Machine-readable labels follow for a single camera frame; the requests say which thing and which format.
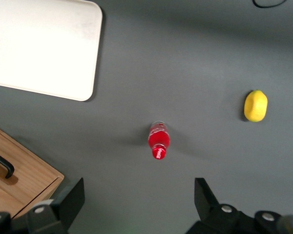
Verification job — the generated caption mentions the red cola bottle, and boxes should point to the red cola bottle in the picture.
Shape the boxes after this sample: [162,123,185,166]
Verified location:
[147,120,171,161]

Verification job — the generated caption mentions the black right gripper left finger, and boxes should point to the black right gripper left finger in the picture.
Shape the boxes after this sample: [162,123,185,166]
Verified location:
[0,177,85,234]

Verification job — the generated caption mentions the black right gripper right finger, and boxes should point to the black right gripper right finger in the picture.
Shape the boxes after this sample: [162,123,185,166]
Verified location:
[185,177,289,234]

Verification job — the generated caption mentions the black looped table cable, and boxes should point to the black looped table cable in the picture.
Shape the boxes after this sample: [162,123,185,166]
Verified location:
[252,0,288,8]

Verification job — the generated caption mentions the wooden drawer cabinet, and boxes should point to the wooden drawer cabinet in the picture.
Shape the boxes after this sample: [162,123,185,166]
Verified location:
[0,123,65,219]

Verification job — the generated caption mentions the beige rectangular tray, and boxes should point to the beige rectangular tray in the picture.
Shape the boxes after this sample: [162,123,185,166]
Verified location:
[0,0,103,102]

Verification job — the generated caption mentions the yellow lemon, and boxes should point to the yellow lemon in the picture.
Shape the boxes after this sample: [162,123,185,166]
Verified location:
[243,89,269,122]

